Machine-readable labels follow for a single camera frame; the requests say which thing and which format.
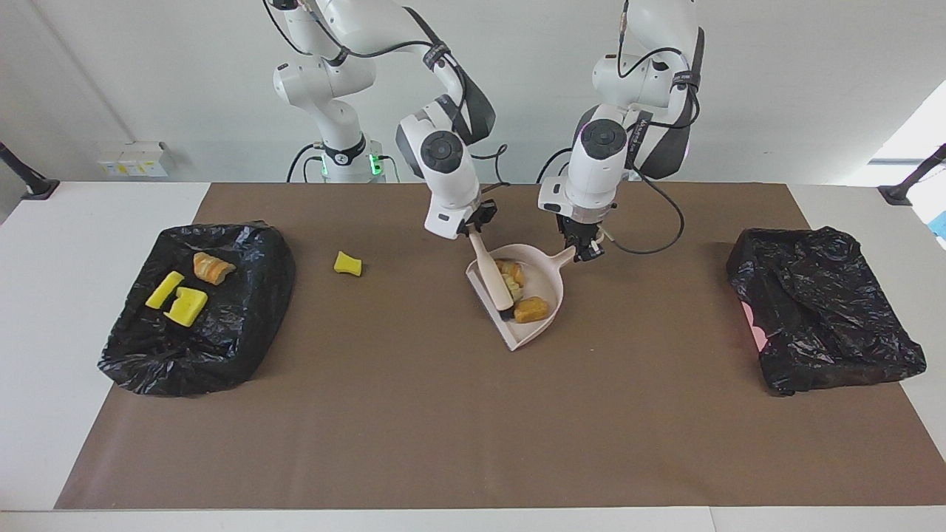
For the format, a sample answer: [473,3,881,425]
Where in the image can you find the beige hand brush black bristles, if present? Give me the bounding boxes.
[469,231,518,321]

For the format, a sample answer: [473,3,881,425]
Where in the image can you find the beige plastic dustpan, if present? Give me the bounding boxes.
[465,244,577,352]

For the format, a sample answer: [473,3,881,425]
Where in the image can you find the black bag lined pink bin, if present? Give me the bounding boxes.
[726,226,928,397]

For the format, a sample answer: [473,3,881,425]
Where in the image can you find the brown bread roll piece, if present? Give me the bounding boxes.
[514,296,551,324]

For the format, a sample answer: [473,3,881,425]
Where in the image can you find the brown table mat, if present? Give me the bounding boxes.
[55,183,946,511]

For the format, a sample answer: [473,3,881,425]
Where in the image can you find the striped orange bread piece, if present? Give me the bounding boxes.
[193,252,237,286]

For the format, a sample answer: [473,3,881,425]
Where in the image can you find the notched yellow sponge piece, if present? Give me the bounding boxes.
[163,287,209,327]

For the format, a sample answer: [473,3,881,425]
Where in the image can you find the yellow sponge wedge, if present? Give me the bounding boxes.
[145,271,186,310]

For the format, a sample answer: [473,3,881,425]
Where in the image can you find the black clamp stand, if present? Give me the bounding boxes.
[0,140,60,201]
[878,143,946,206]

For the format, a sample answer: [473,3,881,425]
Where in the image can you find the black left base cable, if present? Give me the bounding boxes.
[536,146,571,184]

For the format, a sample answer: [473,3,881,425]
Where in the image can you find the black base cable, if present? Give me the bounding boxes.
[287,143,326,184]
[536,146,571,184]

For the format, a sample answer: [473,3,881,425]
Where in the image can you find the black right base cable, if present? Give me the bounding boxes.
[287,143,326,184]

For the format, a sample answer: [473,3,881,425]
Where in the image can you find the white wall socket box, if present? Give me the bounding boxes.
[96,142,177,178]

